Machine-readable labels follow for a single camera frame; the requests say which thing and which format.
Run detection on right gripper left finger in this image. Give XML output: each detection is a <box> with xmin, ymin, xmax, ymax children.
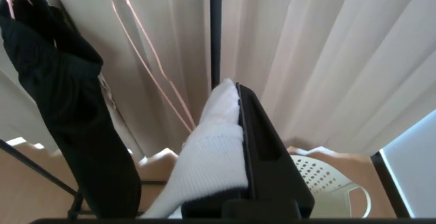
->
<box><xmin>181</xmin><ymin>187</ymin><xmax>251</xmax><ymax>218</ymax></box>

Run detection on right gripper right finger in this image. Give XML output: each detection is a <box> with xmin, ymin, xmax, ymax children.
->
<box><xmin>236</xmin><ymin>82</ymin><xmax>315</xmax><ymax>218</ymax></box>

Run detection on white garment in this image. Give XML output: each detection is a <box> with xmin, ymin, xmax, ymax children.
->
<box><xmin>141</xmin><ymin>78</ymin><xmax>249</xmax><ymax>219</ymax></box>

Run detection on black shorts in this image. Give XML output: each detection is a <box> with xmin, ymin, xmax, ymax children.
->
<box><xmin>0</xmin><ymin>0</ymin><xmax>142</xmax><ymax>218</ymax></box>

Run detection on pink clothes hanger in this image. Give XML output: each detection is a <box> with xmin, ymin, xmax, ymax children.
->
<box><xmin>108</xmin><ymin>0</ymin><xmax>197</xmax><ymax>133</ymax></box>
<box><xmin>0</xmin><ymin>0</ymin><xmax>33</xmax><ymax>19</ymax></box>

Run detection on white laundry basket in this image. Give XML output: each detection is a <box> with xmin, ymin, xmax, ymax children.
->
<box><xmin>289</xmin><ymin>154</ymin><xmax>372</xmax><ymax>219</ymax></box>

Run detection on black clothes rack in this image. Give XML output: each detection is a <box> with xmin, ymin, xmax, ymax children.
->
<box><xmin>0</xmin><ymin>0</ymin><xmax>225</xmax><ymax>219</ymax></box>

